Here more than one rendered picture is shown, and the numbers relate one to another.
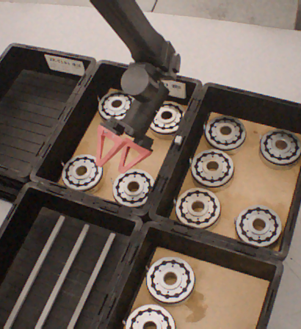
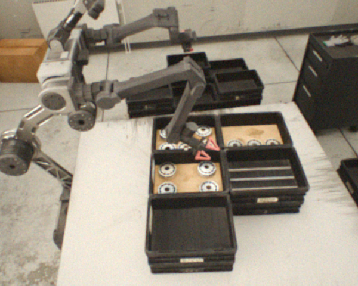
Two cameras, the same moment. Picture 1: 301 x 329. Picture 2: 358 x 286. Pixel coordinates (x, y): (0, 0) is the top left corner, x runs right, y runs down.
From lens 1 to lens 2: 1.59 m
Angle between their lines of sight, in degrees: 66
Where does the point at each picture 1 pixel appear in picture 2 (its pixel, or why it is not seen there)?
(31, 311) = (273, 184)
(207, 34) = (84, 196)
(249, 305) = (229, 129)
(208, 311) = (237, 137)
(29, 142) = (200, 226)
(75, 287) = (254, 174)
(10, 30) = not seen: outside the picture
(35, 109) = (179, 234)
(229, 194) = not seen: hidden behind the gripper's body
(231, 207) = not seen: hidden behind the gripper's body
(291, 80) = (113, 155)
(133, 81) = (193, 126)
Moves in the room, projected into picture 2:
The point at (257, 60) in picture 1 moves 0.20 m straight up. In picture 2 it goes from (102, 170) to (95, 148)
